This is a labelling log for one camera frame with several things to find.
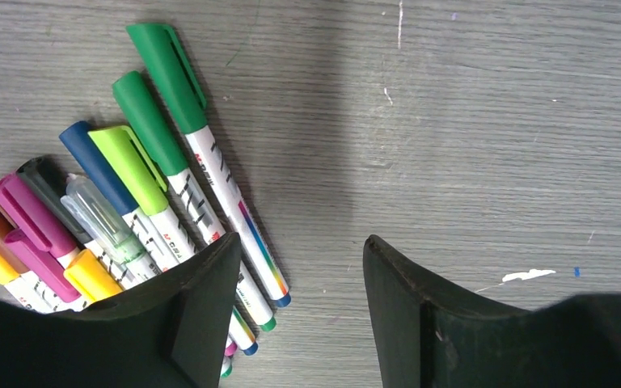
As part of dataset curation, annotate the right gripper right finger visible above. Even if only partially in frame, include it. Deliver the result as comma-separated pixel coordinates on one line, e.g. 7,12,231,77
363,235,621,387

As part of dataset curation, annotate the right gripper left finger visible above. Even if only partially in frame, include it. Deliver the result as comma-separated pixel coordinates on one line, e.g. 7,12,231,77
0,233,242,387

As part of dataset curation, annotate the lime cap marker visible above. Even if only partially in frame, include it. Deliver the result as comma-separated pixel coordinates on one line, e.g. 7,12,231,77
88,125,226,263

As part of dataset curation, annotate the green clip cap marker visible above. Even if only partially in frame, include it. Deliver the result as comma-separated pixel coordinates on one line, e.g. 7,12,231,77
126,23,291,307

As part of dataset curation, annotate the clear cap marker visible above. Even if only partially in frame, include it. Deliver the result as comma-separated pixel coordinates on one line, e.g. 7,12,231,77
61,175,240,387

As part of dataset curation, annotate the lower magenta cap marker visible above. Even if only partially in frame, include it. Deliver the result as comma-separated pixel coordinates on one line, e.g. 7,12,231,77
4,229,89,312

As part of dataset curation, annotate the magenta cap marker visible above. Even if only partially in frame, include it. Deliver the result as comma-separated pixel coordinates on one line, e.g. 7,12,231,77
4,229,89,312
0,172,80,268

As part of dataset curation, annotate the upper magenta cap marker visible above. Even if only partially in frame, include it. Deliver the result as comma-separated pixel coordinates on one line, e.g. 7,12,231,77
0,172,80,268

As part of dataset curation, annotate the black cap marker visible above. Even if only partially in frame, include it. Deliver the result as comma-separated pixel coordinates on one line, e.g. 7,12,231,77
16,156,139,289

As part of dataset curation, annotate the yellow clip cap marker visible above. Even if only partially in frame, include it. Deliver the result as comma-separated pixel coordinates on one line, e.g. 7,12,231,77
0,248,53,314

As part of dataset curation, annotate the blue cap marker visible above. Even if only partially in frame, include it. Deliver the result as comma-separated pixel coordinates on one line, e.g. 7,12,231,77
58,120,179,272

